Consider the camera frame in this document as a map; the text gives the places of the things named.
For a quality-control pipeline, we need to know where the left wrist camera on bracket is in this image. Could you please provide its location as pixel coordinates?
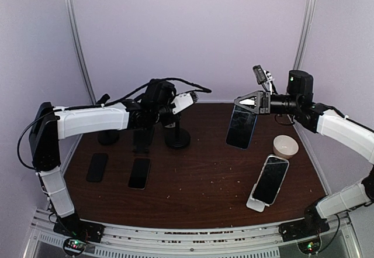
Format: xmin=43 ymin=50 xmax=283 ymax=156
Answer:
xmin=171 ymin=91 xmax=199 ymax=115

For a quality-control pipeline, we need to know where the blue smartphone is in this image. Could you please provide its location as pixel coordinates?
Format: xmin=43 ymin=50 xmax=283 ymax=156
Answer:
xmin=226 ymin=105 xmax=257 ymax=149

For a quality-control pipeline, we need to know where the black round-base phone stand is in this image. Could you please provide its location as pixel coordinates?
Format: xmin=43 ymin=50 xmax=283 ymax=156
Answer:
xmin=96 ymin=94 xmax=120 ymax=146

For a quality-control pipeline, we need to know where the black textured folding phone stand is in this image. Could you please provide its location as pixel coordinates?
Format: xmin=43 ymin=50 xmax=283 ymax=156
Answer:
xmin=133 ymin=127 xmax=154 ymax=154

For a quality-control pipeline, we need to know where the white-cased smartphone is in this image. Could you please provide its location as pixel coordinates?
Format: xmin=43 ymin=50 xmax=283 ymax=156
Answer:
xmin=252 ymin=154 xmax=289 ymax=205

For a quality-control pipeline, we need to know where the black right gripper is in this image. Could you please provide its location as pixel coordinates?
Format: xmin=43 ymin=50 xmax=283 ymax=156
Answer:
xmin=235 ymin=90 xmax=301 ymax=115

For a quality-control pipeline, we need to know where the pink-edged dark smartphone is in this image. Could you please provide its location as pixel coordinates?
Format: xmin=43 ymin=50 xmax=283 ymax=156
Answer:
xmin=127 ymin=158 xmax=151 ymax=190

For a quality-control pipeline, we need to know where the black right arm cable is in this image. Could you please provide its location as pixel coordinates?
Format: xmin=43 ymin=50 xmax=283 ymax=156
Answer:
xmin=315 ymin=208 xmax=341 ymax=253

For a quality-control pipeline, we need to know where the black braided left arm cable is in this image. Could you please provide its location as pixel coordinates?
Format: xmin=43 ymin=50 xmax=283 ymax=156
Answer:
xmin=16 ymin=78 xmax=213 ymax=171

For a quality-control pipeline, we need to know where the aluminium front rail frame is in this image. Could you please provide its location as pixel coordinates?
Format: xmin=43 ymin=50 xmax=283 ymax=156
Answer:
xmin=21 ymin=209 xmax=362 ymax=257

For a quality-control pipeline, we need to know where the white ceramic bowl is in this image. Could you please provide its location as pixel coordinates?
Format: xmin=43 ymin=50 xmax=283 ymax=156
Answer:
xmin=273 ymin=135 xmax=299 ymax=159

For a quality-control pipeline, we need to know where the right controller circuit board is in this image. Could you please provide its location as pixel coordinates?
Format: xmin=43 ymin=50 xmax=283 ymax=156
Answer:
xmin=297 ymin=240 xmax=321 ymax=256

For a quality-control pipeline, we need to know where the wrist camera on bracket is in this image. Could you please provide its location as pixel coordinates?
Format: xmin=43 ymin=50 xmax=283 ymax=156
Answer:
xmin=252 ymin=65 xmax=278 ymax=94
xmin=171 ymin=91 xmax=199 ymax=115

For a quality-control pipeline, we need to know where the black smartphone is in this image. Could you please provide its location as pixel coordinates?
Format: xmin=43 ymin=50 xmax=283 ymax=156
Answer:
xmin=86 ymin=153 xmax=108 ymax=183

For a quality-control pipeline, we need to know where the controller circuit board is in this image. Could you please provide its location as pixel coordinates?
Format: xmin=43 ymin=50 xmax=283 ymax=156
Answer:
xmin=297 ymin=240 xmax=321 ymax=256
xmin=63 ymin=238 xmax=87 ymax=256

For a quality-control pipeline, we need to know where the white phone stand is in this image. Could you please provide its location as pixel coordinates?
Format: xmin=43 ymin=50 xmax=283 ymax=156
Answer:
xmin=246 ymin=182 xmax=273 ymax=212

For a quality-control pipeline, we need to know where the left controller circuit board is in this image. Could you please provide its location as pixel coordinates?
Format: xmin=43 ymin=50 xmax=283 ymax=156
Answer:
xmin=63 ymin=238 xmax=87 ymax=256

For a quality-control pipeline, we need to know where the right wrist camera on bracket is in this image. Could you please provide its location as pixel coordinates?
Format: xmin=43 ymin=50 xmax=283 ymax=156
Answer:
xmin=252 ymin=65 xmax=278 ymax=94

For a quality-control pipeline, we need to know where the black front phone stand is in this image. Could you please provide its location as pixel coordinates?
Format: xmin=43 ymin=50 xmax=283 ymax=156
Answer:
xmin=164 ymin=121 xmax=191 ymax=150

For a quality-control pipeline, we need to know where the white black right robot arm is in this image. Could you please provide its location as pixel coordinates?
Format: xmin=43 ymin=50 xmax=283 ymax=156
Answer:
xmin=234 ymin=66 xmax=373 ymax=236

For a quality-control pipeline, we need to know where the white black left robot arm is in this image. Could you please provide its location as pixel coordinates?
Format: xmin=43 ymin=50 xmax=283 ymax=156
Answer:
xmin=29 ymin=78 xmax=196 ymax=239

